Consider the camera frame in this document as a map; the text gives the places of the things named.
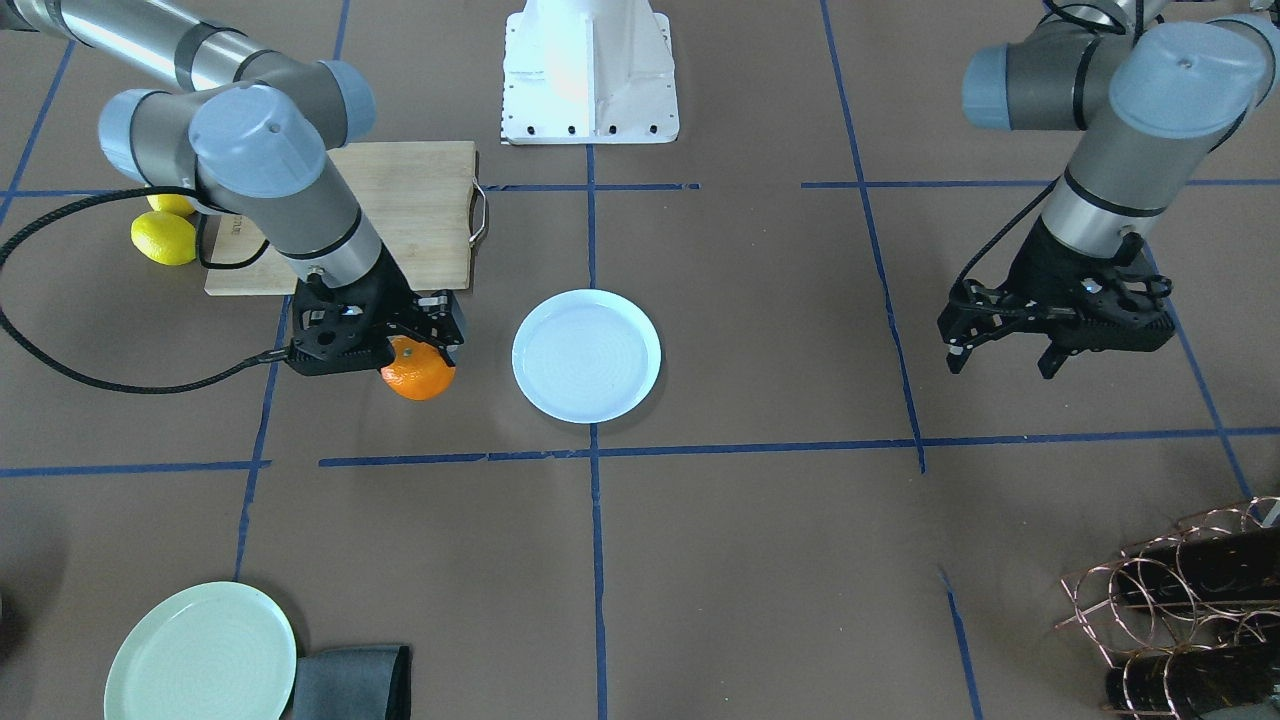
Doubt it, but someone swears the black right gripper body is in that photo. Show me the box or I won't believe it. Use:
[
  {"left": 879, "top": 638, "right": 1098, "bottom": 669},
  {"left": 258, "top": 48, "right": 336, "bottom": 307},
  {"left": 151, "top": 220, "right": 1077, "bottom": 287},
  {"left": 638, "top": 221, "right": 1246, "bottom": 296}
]
[{"left": 285, "top": 249, "right": 465, "bottom": 377}]

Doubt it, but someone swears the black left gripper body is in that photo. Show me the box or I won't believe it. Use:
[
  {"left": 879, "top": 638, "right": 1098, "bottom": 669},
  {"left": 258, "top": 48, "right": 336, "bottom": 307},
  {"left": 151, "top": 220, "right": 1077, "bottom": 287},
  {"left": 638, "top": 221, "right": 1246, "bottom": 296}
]
[{"left": 937, "top": 220, "right": 1176, "bottom": 356}]

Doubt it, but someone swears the orange fruit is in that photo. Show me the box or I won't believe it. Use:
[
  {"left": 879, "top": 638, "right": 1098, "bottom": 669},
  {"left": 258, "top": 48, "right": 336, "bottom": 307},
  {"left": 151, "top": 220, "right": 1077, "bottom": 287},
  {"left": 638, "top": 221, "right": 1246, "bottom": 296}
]
[{"left": 380, "top": 337, "right": 456, "bottom": 401}]

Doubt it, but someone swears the light blue plate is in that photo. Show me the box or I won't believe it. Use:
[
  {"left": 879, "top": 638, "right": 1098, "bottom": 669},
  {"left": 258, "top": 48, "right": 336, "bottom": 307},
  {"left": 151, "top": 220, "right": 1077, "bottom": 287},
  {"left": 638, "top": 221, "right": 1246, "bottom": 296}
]
[{"left": 511, "top": 290, "right": 663, "bottom": 424}]

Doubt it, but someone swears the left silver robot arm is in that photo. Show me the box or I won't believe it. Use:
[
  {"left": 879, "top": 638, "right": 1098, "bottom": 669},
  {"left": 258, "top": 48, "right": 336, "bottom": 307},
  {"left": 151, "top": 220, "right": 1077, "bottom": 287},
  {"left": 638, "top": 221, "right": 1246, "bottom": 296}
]
[{"left": 937, "top": 1, "right": 1279, "bottom": 378}]

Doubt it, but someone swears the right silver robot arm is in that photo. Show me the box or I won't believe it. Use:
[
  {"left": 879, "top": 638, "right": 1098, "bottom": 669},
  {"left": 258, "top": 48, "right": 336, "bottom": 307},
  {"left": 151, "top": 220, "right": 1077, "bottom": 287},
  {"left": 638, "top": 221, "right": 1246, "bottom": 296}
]
[{"left": 3, "top": 1, "right": 465, "bottom": 375}]

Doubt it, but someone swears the light green plate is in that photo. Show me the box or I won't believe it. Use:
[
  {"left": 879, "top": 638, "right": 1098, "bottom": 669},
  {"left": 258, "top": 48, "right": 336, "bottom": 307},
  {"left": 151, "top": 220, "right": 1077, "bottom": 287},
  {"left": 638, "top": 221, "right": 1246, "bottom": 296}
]
[{"left": 102, "top": 582, "right": 298, "bottom": 719}]

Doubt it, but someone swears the bamboo cutting board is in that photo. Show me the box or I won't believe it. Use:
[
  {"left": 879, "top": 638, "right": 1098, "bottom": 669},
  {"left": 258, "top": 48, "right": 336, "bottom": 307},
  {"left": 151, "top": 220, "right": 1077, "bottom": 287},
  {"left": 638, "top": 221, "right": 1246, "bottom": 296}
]
[{"left": 204, "top": 141, "right": 488, "bottom": 297}]

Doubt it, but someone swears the lower yellow lemon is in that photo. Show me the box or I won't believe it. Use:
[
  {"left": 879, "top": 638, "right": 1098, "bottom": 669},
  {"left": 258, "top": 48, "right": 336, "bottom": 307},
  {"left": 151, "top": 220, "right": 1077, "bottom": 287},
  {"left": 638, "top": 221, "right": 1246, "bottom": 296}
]
[{"left": 131, "top": 210, "right": 197, "bottom": 266}]

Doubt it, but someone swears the yellow lemon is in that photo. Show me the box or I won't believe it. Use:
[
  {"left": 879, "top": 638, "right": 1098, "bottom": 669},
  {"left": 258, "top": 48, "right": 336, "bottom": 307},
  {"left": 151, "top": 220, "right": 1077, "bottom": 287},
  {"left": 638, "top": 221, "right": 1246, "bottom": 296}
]
[
  {"left": 146, "top": 193, "right": 197, "bottom": 218},
  {"left": 131, "top": 210, "right": 197, "bottom": 266}
]

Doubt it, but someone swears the upper yellow lemon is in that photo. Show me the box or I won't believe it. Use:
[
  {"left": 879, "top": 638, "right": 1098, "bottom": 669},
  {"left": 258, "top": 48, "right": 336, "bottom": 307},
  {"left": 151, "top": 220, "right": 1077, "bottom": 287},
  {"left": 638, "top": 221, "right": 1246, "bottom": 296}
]
[{"left": 146, "top": 193, "right": 197, "bottom": 218}]

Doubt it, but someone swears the dark green wine bottle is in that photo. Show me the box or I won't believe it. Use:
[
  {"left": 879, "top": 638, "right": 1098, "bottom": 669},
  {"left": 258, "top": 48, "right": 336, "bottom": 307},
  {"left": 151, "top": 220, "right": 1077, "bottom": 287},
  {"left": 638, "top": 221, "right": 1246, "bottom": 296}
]
[{"left": 1105, "top": 643, "right": 1279, "bottom": 719}]

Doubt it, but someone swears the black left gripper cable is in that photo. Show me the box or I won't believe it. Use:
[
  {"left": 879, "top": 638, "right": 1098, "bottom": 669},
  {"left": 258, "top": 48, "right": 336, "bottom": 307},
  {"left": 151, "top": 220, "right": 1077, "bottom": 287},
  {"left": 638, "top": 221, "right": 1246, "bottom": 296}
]
[{"left": 952, "top": 186, "right": 1056, "bottom": 301}]

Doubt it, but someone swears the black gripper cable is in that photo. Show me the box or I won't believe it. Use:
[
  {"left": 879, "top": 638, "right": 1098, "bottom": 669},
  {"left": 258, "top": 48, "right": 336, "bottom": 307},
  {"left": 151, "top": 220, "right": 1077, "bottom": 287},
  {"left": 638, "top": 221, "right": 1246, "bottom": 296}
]
[
  {"left": 0, "top": 186, "right": 301, "bottom": 392},
  {"left": 952, "top": 186, "right": 1056, "bottom": 301}
]

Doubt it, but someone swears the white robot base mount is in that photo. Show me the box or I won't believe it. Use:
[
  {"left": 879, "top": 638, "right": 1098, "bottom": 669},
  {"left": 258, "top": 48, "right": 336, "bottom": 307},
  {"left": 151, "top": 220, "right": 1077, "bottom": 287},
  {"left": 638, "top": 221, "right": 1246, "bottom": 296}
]
[{"left": 500, "top": 1, "right": 681, "bottom": 146}]

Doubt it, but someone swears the copper wire bottle rack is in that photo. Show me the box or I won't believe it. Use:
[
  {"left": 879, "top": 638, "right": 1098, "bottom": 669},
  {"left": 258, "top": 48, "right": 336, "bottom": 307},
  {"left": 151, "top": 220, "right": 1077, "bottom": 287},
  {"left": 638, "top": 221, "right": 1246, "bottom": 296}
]
[{"left": 1059, "top": 496, "right": 1277, "bottom": 719}]

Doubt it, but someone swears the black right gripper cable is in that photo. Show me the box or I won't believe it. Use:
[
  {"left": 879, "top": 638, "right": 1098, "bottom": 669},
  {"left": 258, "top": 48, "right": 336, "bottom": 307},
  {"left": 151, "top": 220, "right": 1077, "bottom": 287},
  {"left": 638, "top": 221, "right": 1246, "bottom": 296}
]
[{"left": 0, "top": 186, "right": 301, "bottom": 392}]

